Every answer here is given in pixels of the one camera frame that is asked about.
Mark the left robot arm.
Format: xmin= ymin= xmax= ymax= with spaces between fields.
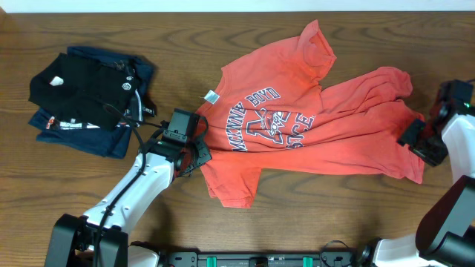
xmin=45 ymin=139 xmax=212 ymax=266

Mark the navy folded garment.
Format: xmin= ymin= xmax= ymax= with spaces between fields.
xmin=28 ymin=46 xmax=155 ymax=159

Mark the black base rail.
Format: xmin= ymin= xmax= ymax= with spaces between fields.
xmin=158 ymin=240 xmax=374 ymax=267

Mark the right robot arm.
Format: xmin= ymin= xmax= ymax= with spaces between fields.
xmin=362 ymin=104 xmax=474 ymax=266

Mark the red printed t-shirt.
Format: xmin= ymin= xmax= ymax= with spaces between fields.
xmin=197 ymin=22 xmax=425 ymax=208

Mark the black folded garment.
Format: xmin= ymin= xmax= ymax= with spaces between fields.
xmin=29 ymin=53 xmax=153 ymax=131

